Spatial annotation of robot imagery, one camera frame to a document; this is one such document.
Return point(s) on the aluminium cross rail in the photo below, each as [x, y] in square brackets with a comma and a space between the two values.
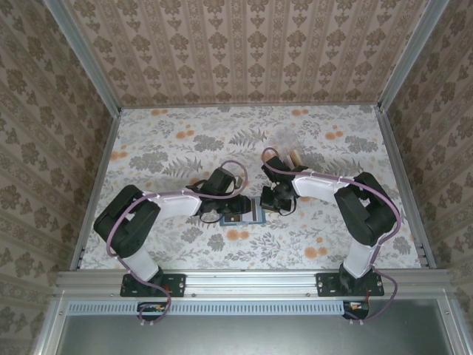
[251, 283]

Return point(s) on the aluminium side rail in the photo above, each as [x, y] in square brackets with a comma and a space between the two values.
[394, 153]
[106, 153]

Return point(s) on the grey sheet metal panel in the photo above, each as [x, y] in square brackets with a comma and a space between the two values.
[251, 336]

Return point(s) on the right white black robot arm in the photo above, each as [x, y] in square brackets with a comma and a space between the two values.
[318, 188]

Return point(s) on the black connector box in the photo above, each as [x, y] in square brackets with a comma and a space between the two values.
[151, 311]
[356, 310]

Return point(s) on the white credit card black stripe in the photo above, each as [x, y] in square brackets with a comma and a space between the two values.
[257, 211]

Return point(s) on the clear plastic bag with item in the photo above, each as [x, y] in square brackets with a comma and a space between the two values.
[284, 138]

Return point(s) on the blue folding card holder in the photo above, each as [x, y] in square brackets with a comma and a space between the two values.
[245, 219]

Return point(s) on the floral patterned table mat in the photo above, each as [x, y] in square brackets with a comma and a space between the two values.
[277, 255]

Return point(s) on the aluminium corner post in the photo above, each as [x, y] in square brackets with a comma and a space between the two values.
[411, 55]
[84, 55]

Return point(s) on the tan orange credit card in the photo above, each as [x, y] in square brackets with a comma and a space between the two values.
[295, 159]

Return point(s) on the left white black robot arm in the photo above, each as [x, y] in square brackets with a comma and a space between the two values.
[177, 209]

